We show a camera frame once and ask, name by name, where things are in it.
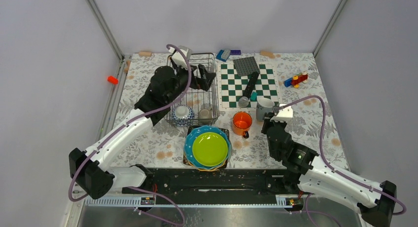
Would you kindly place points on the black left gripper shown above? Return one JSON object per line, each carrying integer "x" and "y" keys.
{"x": 204, "y": 82}

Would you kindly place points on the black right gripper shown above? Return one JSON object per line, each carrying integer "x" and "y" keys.
{"x": 267, "y": 122}

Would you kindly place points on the grey blue ceramic mug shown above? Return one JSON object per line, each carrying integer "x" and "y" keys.
{"x": 264, "y": 105}

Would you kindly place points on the orange ceramic mug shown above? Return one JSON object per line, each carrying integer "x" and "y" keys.
{"x": 241, "y": 122}

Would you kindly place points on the blue polka dot plate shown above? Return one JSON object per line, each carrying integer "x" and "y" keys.
{"x": 192, "y": 137}

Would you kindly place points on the green plate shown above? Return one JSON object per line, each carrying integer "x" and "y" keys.
{"x": 210, "y": 148}

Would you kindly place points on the yellow polka dot plate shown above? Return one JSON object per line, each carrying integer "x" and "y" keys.
{"x": 208, "y": 170}

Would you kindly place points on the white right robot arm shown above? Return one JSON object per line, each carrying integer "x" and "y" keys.
{"x": 307, "y": 172}

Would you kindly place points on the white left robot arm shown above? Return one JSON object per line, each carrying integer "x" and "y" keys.
{"x": 91, "y": 168}

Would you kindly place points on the small beige ceramic cup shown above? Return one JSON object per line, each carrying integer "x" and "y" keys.
{"x": 205, "y": 114}

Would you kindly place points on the blue grey lego brick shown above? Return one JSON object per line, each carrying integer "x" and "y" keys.
{"x": 223, "y": 55}

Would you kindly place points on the blue white patterned bowl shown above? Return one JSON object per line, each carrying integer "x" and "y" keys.
{"x": 182, "y": 115}

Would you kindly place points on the purple lego brick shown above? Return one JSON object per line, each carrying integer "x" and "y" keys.
{"x": 235, "y": 52}

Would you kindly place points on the grey lego baseplate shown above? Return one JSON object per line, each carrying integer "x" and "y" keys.
{"x": 246, "y": 66}

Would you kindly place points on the black glitter microphone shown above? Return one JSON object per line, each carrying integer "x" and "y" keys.
{"x": 245, "y": 99}

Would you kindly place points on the teal rectangular block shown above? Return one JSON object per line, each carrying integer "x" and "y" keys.
{"x": 253, "y": 96}

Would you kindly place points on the colourful lego toy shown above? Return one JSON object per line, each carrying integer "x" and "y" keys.
{"x": 296, "y": 80}

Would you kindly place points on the left wooden cork block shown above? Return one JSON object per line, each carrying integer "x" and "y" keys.
{"x": 145, "y": 54}

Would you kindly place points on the wooden cork block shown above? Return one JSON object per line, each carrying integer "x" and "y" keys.
{"x": 145, "y": 54}
{"x": 267, "y": 54}

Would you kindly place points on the right wooden cork block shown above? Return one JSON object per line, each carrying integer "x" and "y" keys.
{"x": 267, "y": 54}

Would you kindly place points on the orange plastic cap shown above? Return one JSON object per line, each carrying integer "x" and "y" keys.
{"x": 112, "y": 80}

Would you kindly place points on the grey wire dish rack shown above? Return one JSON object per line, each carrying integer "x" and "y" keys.
{"x": 199, "y": 99}

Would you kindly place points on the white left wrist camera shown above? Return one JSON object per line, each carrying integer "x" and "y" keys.
{"x": 177, "y": 58}

